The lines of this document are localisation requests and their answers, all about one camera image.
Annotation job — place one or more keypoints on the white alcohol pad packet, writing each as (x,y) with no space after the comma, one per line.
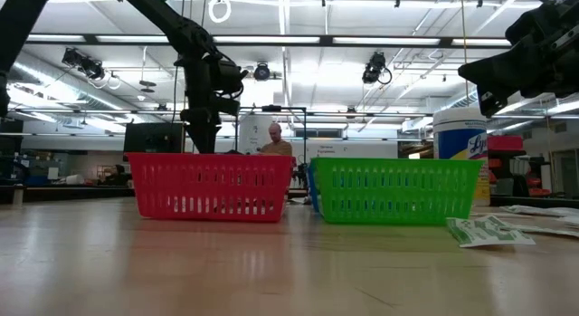
(298,200)

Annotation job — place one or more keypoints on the person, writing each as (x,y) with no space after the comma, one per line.
(118,175)
(277,147)

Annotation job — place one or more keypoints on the black overhead camera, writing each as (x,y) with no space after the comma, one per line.
(261,72)

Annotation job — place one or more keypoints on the red plastic basket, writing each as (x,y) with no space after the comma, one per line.
(208,164)

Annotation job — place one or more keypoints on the white roll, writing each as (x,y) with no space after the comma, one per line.
(76,179)

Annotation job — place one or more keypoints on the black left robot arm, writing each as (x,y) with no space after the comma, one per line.
(181,31)

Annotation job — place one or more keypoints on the black side table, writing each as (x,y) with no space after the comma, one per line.
(534,201)

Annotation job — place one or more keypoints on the white short post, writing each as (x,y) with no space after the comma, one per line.
(18,196)

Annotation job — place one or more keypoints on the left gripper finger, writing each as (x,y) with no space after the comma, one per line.
(203,137)

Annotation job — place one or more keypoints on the white LED light strip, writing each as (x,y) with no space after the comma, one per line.
(54,37)
(131,38)
(267,39)
(479,42)
(386,41)

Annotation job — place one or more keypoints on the green plastic basket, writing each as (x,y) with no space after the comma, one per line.
(393,164)

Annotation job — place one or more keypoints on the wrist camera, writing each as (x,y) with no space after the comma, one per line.
(543,22)
(228,76)

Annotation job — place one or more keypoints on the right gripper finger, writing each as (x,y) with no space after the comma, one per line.
(497,67)

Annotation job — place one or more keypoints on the black and red machine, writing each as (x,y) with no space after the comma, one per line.
(539,182)

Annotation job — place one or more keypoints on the white packets on right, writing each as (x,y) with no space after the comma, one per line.
(552,230)

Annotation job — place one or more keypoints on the black monitor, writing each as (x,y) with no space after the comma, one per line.
(154,137)

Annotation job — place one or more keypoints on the white cabinet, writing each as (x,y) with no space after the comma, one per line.
(249,135)

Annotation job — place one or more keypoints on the disinfecting wipes canister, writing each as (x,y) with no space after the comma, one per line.
(457,144)

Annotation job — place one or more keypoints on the blue plastic basket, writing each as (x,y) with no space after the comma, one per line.
(313,189)

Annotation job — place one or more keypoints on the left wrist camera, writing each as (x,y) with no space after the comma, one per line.
(228,76)

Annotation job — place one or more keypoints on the white bandage wrapper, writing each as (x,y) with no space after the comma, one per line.
(570,220)

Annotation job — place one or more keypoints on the black background bench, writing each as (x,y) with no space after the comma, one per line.
(68,193)

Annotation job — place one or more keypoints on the black ceiling camera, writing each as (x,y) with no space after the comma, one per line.
(83,62)
(373,69)

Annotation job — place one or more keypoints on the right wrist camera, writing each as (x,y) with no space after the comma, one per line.
(543,22)

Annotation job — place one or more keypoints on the black distant rig frame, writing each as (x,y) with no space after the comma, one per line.
(271,108)

